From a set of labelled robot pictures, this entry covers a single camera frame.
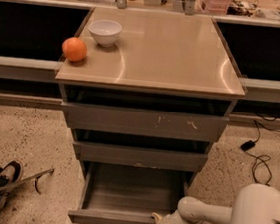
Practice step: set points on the grey bottom drawer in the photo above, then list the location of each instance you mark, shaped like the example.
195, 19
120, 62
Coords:
121, 194

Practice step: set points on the grey drawer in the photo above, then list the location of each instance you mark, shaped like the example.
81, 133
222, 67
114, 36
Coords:
172, 125
140, 157
121, 194

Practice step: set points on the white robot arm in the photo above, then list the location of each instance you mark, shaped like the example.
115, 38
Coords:
254, 204

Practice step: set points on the grey middle drawer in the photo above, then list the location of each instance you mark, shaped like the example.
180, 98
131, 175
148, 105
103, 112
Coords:
140, 157

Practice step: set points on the grey drawer cabinet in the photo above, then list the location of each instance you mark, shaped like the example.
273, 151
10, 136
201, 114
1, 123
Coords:
162, 61

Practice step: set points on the grey top drawer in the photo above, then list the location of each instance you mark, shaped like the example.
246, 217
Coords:
172, 125

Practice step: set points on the black power adapter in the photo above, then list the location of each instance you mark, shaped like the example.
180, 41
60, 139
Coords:
247, 145

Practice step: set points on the orange fruit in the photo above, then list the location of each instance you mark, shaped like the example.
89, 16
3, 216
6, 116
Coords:
74, 49

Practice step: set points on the white bowl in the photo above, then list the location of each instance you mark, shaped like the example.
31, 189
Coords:
105, 32

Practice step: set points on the pink plastic basket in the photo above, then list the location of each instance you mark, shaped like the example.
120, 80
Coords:
218, 7

